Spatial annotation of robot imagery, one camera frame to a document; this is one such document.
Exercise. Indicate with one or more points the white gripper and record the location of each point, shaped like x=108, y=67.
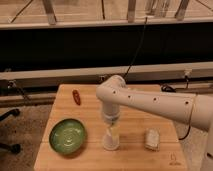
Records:
x=110, y=119

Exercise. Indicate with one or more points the translucent white ceramic cup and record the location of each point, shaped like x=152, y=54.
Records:
x=110, y=140

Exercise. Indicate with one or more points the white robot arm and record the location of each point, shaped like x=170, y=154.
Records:
x=191, y=109

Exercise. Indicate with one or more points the white eraser block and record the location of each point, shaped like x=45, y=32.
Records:
x=152, y=139

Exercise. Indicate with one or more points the green ceramic bowl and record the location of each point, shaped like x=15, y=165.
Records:
x=67, y=136

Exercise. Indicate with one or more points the wooden table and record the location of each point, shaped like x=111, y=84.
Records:
x=79, y=101

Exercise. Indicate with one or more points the metal frame rail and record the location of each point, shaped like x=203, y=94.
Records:
x=137, y=73

